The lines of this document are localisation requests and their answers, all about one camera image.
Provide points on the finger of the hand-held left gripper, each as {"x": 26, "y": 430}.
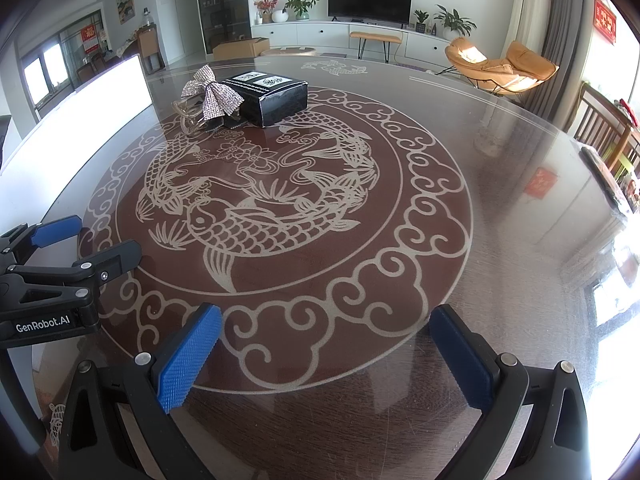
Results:
{"x": 55, "y": 230}
{"x": 120, "y": 257}

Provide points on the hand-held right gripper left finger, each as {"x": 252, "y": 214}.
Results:
{"x": 192, "y": 355}

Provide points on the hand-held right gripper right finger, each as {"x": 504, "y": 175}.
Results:
{"x": 460, "y": 355}

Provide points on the round glass fish-pattern desktop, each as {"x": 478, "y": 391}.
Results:
{"x": 500, "y": 260}

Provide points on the white foam board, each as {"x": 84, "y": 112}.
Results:
{"x": 90, "y": 110}

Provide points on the amber hair claw clip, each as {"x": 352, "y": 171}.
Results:
{"x": 187, "y": 120}

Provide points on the dark framed balcony door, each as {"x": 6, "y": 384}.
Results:
{"x": 55, "y": 70}

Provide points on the silver glitter bow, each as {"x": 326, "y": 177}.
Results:
{"x": 220, "y": 100}

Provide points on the red door poster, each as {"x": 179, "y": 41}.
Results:
{"x": 90, "y": 37}

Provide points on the brown wooden sideboard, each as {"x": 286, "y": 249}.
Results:
{"x": 150, "y": 45}

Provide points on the black cardboard box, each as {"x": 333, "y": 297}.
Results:
{"x": 280, "y": 105}

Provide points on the dark flat object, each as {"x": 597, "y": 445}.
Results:
{"x": 602, "y": 175}

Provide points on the clear bottle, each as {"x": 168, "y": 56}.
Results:
{"x": 146, "y": 17}

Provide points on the brown cardboard box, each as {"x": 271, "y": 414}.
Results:
{"x": 237, "y": 50}

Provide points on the dark glass display cabinet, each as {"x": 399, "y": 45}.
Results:
{"x": 220, "y": 5}

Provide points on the brown wooden chair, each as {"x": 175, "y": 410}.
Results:
{"x": 592, "y": 115}

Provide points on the white round vase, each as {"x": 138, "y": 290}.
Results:
{"x": 279, "y": 16}

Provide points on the red flowers in vase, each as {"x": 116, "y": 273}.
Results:
{"x": 266, "y": 5}

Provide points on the purple floor mat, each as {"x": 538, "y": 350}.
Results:
{"x": 415, "y": 66}

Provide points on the white television cabinet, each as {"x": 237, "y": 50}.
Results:
{"x": 310, "y": 35}

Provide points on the red cloth item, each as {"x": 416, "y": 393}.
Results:
{"x": 630, "y": 112}

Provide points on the orange lounge chair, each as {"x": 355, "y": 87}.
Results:
{"x": 530, "y": 60}

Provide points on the green plant in pale pot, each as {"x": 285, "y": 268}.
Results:
{"x": 300, "y": 5}

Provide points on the wooden bench with metal legs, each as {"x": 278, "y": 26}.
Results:
{"x": 375, "y": 36}

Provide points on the large leafy potted plant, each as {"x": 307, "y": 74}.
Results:
{"x": 452, "y": 22}

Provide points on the small potted plant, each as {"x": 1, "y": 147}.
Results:
{"x": 420, "y": 21}

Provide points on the grey curtain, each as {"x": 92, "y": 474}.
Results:
{"x": 570, "y": 35}

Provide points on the cream covered standing air conditioner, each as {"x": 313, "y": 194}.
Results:
{"x": 530, "y": 10}

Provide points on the black television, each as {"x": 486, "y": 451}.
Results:
{"x": 370, "y": 0}

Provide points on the framed wall painting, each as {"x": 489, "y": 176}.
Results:
{"x": 125, "y": 2}

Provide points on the red wall hanging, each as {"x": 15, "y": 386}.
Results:
{"x": 605, "y": 20}

